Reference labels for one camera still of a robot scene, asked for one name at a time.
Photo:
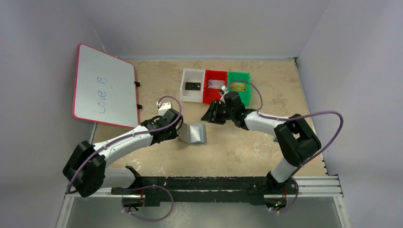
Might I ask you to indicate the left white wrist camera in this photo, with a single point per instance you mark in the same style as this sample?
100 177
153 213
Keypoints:
163 108

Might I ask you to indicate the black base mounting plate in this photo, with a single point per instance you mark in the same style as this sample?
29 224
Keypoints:
255 191

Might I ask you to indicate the white plastic bin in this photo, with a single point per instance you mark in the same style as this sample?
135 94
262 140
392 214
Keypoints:
192 75

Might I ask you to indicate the aluminium frame rail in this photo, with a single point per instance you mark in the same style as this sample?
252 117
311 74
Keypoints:
325 186

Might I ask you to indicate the silver pink credit card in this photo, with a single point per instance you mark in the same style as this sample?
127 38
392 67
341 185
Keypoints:
215 84

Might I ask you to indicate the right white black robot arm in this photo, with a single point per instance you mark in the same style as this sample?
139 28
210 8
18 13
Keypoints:
295 137

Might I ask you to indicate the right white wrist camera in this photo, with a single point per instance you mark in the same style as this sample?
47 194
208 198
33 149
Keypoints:
223 91

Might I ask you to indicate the grey leather card holder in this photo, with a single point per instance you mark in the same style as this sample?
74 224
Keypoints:
193 134

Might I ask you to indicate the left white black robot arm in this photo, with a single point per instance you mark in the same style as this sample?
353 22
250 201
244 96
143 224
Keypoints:
85 170

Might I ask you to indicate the white board with pink frame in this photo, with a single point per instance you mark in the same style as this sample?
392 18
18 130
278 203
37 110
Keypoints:
105 89

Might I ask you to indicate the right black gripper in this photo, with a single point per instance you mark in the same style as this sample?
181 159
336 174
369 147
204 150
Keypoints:
217 111

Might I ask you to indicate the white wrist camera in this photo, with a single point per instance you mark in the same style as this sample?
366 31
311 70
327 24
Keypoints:
163 108
223 91

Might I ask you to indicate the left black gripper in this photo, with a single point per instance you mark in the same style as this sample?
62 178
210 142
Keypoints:
176 126

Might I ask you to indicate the black credit card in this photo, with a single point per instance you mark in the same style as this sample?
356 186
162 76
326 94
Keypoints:
193 86

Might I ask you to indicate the gold credit card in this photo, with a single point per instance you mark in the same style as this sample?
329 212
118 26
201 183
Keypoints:
238 86

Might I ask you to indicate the green plastic bin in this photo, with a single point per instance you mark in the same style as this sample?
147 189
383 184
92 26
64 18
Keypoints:
234 76

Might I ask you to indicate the red plastic bin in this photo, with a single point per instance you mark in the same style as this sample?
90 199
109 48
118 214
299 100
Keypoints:
213 94

